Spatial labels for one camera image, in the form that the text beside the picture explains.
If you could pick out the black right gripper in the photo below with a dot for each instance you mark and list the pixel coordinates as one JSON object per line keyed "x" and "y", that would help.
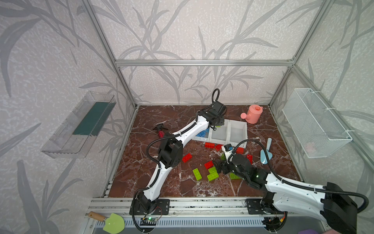
{"x": 221, "y": 166}

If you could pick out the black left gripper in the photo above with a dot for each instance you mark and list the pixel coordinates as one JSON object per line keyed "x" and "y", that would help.
{"x": 213, "y": 120}

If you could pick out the blue lego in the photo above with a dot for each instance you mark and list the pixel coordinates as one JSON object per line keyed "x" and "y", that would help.
{"x": 203, "y": 133}

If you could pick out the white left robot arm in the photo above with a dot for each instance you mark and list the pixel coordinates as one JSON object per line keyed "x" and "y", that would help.
{"x": 167, "y": 151}

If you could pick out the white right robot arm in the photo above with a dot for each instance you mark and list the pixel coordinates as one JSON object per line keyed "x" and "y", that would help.
{"x": 329, "y": 203}

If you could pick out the red lego by bin right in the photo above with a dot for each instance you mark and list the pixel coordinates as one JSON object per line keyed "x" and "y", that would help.
{"x": 218, "y": 147}

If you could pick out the red lego by bin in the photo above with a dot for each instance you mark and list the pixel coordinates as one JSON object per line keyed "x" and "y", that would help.
{"x": 209, "y": 145}
{"x": 218, "y": 147}

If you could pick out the red lego by bin left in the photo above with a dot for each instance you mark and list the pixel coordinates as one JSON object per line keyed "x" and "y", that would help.
{"x": 209, "y": 145}

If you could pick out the small red lego right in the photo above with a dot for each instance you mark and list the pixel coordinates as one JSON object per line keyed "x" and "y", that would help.
{"x": 240, "y": 150}

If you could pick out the green lego long left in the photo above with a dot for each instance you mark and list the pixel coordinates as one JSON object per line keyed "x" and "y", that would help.
{"x": 197, "y": 174}

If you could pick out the white three-compartment bin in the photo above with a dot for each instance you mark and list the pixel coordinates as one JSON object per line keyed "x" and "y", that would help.
{"x": 232, "y": 133}

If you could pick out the red lego left centre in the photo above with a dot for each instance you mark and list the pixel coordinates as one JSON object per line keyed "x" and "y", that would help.
{"x": 186, "y": 158}

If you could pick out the pink watering can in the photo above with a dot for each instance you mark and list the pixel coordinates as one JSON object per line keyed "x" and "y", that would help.
{"x": 253, "y": 114}

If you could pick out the light blue trowel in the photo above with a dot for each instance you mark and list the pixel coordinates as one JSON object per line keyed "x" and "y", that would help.
{"x": 266, "y": 154}

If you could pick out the right controller board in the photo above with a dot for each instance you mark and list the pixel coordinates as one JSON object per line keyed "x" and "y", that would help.
{"x": 274, "y": 223}

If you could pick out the controller board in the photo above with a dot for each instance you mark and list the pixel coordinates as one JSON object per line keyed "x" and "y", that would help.
{"x": 149, "y": 220}
{"x": 274, "y": 223}

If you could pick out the left controller board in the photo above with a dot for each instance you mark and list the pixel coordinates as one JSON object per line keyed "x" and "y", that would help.
{"x": 149, "y": 220}

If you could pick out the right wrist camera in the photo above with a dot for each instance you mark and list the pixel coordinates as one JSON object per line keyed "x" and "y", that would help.
{"x": 227, "y": 149}

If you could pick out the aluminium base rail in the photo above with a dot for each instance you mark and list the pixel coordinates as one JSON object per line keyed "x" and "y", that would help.
{"x": 207, "y": 206}

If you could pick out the white wire mesh basket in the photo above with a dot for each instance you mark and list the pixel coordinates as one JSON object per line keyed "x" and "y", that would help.
{"x": 315, "y": 126}

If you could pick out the clear wall shelf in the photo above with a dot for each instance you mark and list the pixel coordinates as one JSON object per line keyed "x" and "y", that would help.
{"x": 77, "y": 134}

